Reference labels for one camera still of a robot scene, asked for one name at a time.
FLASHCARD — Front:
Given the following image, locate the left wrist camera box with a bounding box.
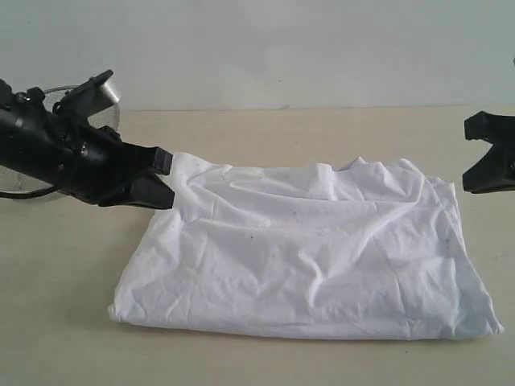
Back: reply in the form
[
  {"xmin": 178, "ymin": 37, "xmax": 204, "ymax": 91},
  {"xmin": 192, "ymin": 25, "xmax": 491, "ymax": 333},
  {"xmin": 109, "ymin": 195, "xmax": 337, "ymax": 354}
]
[{"xmin": 52, "ymin": 69, "xmax": 122, "ymax": 130}]

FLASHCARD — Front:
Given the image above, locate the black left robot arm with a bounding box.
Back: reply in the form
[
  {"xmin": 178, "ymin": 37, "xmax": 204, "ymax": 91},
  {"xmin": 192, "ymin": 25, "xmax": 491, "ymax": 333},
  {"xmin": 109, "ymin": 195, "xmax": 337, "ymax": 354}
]
[{"xmin": 1, "ymin": 69, "xmax": 175, "ymax": 210}]

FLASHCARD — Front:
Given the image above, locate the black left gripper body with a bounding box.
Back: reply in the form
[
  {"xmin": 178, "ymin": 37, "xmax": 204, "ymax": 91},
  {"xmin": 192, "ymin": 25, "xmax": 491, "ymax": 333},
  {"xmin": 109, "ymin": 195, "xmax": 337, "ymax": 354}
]
[{"xmin": 58, "ymin": 120, "xmax": 154, "ymax": 207}]

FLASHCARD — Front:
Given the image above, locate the metal mesh strainer bowl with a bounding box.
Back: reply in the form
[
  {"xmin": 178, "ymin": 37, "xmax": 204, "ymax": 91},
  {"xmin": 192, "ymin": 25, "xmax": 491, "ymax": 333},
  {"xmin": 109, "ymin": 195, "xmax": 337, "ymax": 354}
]
[{"xmin": 0, "ymin": 83, "xmax": 122, "ymax": 201}]

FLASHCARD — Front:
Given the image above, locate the white t-shirt red lettering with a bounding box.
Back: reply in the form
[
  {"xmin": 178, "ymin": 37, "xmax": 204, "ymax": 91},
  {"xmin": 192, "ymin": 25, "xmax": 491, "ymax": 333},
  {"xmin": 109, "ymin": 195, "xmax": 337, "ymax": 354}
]
[{"xmin": 108, "ymin": 153, "xmax": 503, "ymax": 340}]

